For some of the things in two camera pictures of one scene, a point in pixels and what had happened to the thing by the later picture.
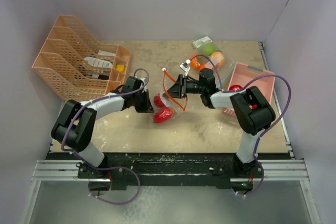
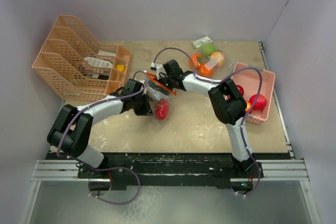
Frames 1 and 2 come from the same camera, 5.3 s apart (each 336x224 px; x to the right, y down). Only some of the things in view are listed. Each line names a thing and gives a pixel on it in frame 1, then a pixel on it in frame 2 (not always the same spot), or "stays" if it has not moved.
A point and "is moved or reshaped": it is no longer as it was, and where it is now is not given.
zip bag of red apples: (165, 109) is moved or reshaped
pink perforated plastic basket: (244, 76) stays
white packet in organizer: (100, 63) stays
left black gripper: (147, 107) stays
